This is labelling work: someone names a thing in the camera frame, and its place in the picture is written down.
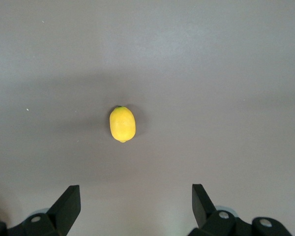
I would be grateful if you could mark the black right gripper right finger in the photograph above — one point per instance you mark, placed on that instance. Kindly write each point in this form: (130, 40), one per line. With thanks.
(206, 216)

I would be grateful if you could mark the yellow lemon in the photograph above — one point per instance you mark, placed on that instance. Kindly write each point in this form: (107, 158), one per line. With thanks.
(123, 124)

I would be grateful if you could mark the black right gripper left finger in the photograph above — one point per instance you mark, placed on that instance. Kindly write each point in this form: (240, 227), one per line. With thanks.
(64, 214)

